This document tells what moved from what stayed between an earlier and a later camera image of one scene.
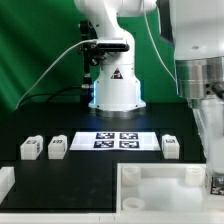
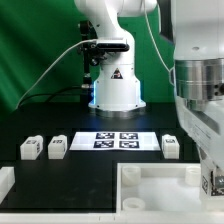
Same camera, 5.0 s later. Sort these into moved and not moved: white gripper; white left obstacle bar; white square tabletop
Moved: white gripper
Not moved: white square tabletop; white left obstacle bar
